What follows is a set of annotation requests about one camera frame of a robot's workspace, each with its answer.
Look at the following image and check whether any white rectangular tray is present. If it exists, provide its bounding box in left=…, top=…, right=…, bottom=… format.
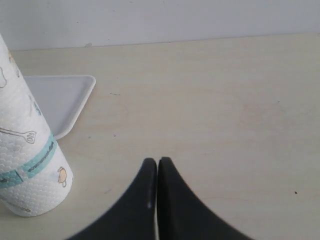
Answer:
left=24, top=75, right=96, bottom=140

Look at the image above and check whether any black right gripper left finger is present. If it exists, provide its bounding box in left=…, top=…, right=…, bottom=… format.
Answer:
left=70, top=158, right=157, bottom=240

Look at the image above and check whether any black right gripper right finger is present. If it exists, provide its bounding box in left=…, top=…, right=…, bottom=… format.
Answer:
left=156, top=157, right=250, bottom=240

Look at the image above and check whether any printed white paper towel roll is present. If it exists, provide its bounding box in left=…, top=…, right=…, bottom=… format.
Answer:
left=0, top=41, right=74, bottom=217

